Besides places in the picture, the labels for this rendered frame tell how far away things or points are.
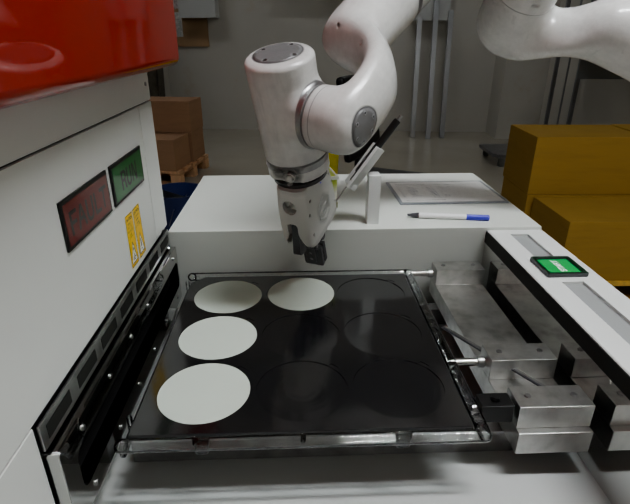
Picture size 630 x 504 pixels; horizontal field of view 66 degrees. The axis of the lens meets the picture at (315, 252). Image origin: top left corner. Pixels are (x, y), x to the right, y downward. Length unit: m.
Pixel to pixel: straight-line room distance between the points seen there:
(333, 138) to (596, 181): 2.59
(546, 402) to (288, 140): 0.41
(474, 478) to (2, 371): 0.46
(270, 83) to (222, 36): 6.77
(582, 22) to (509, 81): 6.08
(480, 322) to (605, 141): 2.34
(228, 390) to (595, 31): 0.72
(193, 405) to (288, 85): 0.37
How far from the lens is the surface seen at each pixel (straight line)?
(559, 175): 2.97
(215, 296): 0.76
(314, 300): 0.73
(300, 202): 0.65
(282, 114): 0.59
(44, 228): 0.47
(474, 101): 7.41
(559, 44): 0.91
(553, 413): 0.59
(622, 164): 3.11
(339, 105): 0.56
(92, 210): 0.55
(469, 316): 0.76
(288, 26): 7.19
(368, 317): 0.69
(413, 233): 0.84
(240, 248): 0.83
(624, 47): 0.90
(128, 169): 0.66
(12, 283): 0.43
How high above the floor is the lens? 1.26
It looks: 24 degrees down
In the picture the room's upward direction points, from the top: straight up
